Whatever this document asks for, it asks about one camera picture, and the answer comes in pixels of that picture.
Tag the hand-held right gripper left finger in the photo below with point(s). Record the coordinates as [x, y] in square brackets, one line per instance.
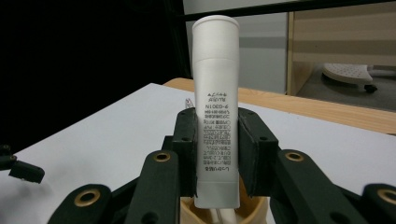
[188, 149]

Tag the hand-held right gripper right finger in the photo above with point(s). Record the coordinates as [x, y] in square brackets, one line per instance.
[257, 149]

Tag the tan pen holder with bear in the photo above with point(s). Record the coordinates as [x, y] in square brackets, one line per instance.
[190, 214]

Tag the white tube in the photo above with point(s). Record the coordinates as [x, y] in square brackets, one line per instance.
[216, 77]

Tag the wooden table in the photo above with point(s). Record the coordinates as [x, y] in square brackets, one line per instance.
[311, 110]

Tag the white cabinet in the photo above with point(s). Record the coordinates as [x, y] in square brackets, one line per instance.
[264, 53]

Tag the white chair base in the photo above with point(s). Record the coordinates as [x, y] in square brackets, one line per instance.
[345, 73]

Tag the black curtain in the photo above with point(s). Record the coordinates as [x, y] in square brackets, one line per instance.
[77, 62]

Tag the light wooden desk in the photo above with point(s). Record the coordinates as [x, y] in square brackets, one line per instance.
[342, 40]

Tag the black frame bar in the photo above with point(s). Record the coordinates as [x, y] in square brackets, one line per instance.
[280, 9]

